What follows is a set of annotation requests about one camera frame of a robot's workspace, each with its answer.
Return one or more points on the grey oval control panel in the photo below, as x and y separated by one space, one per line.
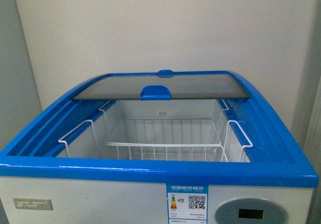
250 210

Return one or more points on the glass sliding freezer lid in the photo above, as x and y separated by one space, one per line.
165 86

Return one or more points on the white wire basket rear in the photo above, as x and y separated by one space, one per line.
174 122

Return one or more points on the white chest freezer blue rim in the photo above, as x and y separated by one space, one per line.
86 190

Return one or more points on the white wire basket front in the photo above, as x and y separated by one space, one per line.
232 147

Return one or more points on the white wire basket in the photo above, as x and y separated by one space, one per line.
232 147
174 122

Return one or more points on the silver brand badge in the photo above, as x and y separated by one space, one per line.
32 204

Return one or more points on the blue energy label sticker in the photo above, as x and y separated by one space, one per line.
187 203

